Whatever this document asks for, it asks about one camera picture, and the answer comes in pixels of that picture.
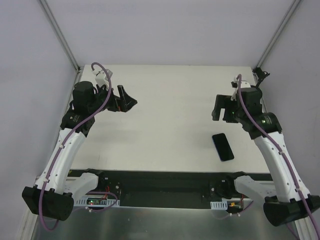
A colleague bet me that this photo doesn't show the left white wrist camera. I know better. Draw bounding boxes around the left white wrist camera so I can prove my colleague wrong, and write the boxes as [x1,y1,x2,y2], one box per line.
[91,69,109,88]

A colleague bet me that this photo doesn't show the white cable duct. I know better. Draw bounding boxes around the white cable duct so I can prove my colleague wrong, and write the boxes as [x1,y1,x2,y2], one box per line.
[210,200,228,211]
[74,196,120,208]

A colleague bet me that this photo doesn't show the right white cable duct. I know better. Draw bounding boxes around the right white cable duct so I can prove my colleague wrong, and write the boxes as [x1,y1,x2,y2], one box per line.
[210,200,228,211]

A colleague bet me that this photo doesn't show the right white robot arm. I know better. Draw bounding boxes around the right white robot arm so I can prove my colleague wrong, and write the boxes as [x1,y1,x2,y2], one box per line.
[211,87,320,227]

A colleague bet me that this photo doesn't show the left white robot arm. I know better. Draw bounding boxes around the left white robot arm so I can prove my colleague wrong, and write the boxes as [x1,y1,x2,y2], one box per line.
[22,81,138,221]

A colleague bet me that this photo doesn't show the blue smartphone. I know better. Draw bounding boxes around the blue smartphone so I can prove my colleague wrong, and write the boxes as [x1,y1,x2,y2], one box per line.
[212,133,235,162]

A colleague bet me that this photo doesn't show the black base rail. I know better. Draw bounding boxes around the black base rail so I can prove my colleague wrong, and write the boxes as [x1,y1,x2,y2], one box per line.
[67,169,275,208]

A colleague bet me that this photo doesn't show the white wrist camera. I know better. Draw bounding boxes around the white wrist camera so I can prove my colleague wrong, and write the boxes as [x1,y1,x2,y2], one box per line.
[230,76,251,101]
[91,69,109,88]

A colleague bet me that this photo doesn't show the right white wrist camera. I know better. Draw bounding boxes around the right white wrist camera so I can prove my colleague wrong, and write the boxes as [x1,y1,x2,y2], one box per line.
[230,76,251,101]

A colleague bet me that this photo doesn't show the left white cable duct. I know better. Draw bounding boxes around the left white cable duct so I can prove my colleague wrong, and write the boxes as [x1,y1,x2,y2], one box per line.
[74,196,120,208]

